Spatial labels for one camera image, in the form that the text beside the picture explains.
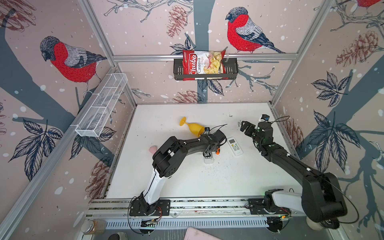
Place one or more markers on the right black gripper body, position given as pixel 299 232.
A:
pixel 257 140

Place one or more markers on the grey white remote control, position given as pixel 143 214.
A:
pixel 208 158

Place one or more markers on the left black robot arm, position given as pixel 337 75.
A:
pixel 166 161

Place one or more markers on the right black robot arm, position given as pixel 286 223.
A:
pixel 321 199

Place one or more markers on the yellow plastic goblet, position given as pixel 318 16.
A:
pixel 195 129

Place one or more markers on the red cassava chips bag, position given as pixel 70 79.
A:
pixel 203 62

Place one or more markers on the pink flat object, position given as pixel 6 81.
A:
pixel 195 234

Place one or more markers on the glass jar amber content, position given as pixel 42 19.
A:
pixel 93 227

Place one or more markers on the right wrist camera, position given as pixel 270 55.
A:
pixel 265 118

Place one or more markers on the black wall basket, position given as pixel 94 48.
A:
pixel 226 70

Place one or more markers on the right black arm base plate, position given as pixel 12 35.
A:
pixel 260 206

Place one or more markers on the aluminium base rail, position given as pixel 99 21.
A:
pixel 178 214

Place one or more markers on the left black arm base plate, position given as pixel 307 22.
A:
pixel 140 208

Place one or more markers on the white wire mesh shelf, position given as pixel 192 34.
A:
pixel 99 112

